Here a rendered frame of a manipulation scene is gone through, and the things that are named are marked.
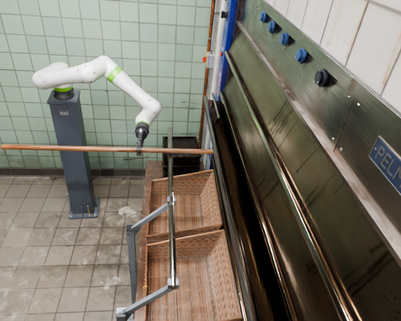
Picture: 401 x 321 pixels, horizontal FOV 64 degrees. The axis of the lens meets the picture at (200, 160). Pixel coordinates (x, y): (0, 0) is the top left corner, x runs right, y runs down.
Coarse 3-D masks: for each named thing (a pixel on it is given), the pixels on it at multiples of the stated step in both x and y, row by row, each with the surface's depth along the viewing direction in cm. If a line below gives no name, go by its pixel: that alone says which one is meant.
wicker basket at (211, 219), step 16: (176, 176) 245; (192, 176) 246; (208, 176) 247; (176, 192) 254; (192, 192) 256; (208, 192) 240; (176, 208) 244; (192, 208) 246; (208, 208) 232; (192, 224) 233; (208, 224) 223; (160, 240) 219
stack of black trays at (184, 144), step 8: (176, 136) 265; (184, 136) 266; (192, 136) 267; (176, 144) 259; (184, 144) 260; (192, 144) 261; (176, 160) 247; (184, 160) 248; (192, 160) 249; (176, 168) 251; (184, 168) 251; (192, 168) 252; (184, 184) 262
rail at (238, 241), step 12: (204, 96) 210; (216, 144) 166; (216, 156) 159; (228, 192) 137; (228, 204) 132; (240, 240) 117; (240, 252) 112; (240, 264) 110; (252, 288) 102; (252, 300) 98; (252, 312) 96
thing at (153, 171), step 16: (160, 176) 274; (144, 192) 257; (160, 192) 258; (144, 208) 243; (144, 224) 230; (160, 224) 232; (176, 224) 233; (144, 240) 219; (144, 256) 209; (144, 272) 199
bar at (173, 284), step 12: (168, 132) 220; (168, 144) 209; (168, 156) 199; (168, 168) 190; (168, 180) 181; (168, 204) 168; (156, 216) 174; (132, 228) 178; (132, 240) 182; (132, 252) 189; (132, 264) 196; (132, 276) 203; (132, 288) 210; (168, 288) 130; (132, 300) 219; (144, 300) 136; (120, 312) 141; (132, 312) 140
